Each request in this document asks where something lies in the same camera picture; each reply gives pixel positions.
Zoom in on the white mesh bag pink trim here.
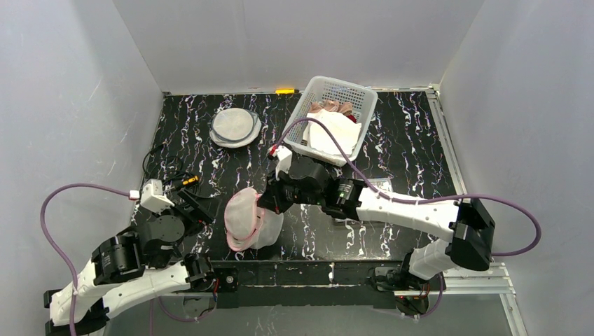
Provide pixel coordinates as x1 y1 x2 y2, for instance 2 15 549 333
224 188 284 252

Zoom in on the white bra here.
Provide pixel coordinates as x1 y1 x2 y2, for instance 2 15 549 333
303 109 362 155

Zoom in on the white mesh bag blue trim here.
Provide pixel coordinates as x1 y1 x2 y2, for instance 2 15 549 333
209 108 262 148

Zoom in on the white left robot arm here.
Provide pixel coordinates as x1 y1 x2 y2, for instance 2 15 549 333
40 183 221 335

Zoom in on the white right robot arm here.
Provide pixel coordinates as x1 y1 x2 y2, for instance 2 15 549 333
257 157 495 281

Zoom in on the beige pink bra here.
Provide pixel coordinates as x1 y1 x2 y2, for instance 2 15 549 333
309 100 353 116

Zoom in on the clear plastic compartment box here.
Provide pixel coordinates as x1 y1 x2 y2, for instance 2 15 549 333
368 178 394 192

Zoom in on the white plastic basket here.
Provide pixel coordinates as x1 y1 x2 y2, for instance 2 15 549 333
282 76 378 167

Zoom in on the yellow orange marker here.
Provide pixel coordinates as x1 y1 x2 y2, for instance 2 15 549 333
275 88 300 95

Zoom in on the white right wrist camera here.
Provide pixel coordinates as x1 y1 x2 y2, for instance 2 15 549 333
268 145 293 180

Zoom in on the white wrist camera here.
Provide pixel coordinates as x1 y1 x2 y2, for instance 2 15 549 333
139 178 175 214
268 145 293 180

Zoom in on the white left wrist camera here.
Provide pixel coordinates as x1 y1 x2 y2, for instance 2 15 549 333
139 178 175 214

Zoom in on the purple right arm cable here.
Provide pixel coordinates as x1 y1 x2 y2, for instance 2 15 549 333
269 117 542 258

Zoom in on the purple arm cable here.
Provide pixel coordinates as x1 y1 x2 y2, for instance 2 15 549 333
269 117 542 258
39 183 140 336

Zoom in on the black coiled cable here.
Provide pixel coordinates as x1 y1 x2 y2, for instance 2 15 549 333
141 143 201 200

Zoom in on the black base frame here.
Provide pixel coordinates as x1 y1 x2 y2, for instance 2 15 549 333
212 260 446 316

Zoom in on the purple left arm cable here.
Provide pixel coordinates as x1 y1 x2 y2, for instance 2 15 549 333
39 183 140 336

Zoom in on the aluminium rail frame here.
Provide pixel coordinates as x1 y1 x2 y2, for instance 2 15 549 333
427 83 516 298

